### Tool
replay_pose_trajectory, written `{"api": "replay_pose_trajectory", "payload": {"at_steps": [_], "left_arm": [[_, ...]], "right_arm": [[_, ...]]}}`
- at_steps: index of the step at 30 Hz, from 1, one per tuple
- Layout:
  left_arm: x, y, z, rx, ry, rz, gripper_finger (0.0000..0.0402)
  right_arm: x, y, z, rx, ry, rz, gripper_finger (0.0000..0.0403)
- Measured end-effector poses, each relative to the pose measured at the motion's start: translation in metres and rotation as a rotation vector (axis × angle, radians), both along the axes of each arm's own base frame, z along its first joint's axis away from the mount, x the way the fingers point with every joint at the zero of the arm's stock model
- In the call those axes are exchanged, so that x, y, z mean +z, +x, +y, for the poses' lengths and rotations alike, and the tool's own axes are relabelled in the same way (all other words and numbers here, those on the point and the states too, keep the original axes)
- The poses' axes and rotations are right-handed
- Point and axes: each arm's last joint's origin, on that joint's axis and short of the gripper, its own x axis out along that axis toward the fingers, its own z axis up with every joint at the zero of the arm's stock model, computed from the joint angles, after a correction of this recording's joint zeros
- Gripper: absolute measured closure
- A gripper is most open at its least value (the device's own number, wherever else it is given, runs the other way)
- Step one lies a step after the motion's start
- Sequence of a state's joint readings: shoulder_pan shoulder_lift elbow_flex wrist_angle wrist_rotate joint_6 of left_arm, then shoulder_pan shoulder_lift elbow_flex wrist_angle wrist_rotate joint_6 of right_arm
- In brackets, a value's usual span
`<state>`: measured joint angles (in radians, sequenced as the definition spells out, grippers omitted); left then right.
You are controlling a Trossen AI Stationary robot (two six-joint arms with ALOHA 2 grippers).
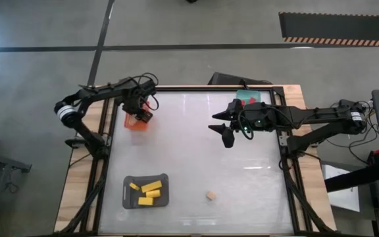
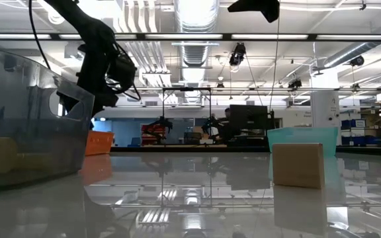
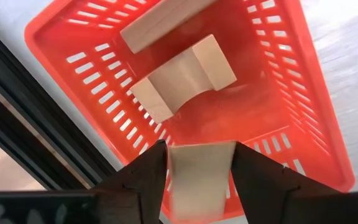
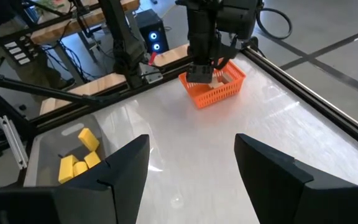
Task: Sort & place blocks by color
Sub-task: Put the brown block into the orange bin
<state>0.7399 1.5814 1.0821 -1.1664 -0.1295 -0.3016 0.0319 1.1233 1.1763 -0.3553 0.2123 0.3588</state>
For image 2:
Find orange plastic bin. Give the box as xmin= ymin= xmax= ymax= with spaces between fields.
xmin=84 ymin=130 xmax=115 ymax=157

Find overhead light bar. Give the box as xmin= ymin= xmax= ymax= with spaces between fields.
xmin=0 ymin=32 xmax=381 ymax=42

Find red cabinet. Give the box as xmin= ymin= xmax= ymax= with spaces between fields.
xmin=140 ymin=123 xmax=167 ymax=146

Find dark grey plastic bin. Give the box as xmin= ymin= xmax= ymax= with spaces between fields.
xmin=0 ymin=46 xmax=95 ymax=192

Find distant robot station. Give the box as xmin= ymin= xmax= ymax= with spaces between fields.
xmin=144 ymin=87 xmax=213 ymax=147

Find black electronics box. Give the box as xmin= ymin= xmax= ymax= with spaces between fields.
xmin=226 ymin=104 xmax=273 ymax=148

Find white pillar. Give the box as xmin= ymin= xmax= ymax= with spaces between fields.
xmin=310 ymin=67 xmax=341 ymax=146

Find person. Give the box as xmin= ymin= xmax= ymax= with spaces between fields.
xmin=215 ymin=107 xmax=233 ymax=141

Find teal plastic bin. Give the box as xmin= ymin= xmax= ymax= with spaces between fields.
xmin=267 ymin=126 xmax=339 ymax=158

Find blue storage bins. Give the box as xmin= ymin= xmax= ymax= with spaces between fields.
xmin=340 ymin=118 xmax=381 ymax=146

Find natural wood block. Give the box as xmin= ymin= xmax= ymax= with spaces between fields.
xmin=271 ymin=142 xmax=325 ymax=190

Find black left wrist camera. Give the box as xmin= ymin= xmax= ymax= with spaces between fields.
xmin=106 ymin=52 xmax=138 ymax=97

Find hanging black camera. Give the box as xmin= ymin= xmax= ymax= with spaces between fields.
xmin=349 ymin=55 xmax=366 ymax=67
xmin=228 ymin=42 xmax=247 ymax=67

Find silver ventilation duct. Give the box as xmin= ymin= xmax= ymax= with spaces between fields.
xmin=173 ymin=0 xmax=220 ymax=104

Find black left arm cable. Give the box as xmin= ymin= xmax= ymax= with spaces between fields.
xmin=28 ymin=0 xmax=52 ymax=71

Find black aluminium table frame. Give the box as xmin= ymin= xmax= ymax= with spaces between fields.
xmin=110 ymin=144 xmax=381 ymax=157

